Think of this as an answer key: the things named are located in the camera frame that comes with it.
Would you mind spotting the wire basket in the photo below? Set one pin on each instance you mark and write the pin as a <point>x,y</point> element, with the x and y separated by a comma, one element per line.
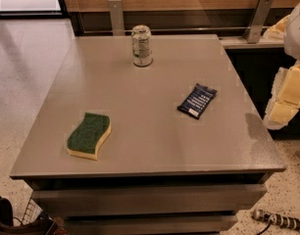
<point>32,212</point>

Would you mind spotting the metal wall bracket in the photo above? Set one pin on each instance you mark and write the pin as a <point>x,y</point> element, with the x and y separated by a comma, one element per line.
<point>254,29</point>
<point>117,17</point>

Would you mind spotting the dark blue snack packet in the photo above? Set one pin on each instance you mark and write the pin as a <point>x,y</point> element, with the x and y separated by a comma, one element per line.
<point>197,101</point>

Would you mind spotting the left metal wall bracket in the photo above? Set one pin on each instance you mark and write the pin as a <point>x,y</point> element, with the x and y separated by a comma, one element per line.
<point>117,17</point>

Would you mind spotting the silver soda can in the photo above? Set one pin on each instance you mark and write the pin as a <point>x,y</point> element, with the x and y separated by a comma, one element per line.
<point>141,45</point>

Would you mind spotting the right metal wall bracket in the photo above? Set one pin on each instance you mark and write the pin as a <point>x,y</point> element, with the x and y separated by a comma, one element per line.
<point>254,29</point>

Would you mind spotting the grey drawer cabinet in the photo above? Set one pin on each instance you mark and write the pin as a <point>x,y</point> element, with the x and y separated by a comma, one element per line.
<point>160,171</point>

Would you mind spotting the dark brown bag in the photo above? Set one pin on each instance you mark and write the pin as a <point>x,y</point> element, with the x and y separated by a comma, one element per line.
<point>41,226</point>

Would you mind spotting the black white power strip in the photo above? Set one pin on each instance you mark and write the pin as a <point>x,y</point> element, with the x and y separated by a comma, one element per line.
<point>279,220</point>

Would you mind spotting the grey side counter shelf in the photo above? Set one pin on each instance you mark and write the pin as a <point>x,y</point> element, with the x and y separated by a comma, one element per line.
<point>236,42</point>

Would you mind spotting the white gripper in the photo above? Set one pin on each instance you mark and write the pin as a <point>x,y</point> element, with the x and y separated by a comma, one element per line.
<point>296,36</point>

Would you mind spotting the green and yellow sponge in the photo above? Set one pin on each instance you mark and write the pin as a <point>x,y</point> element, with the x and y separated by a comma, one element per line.
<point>87,139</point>

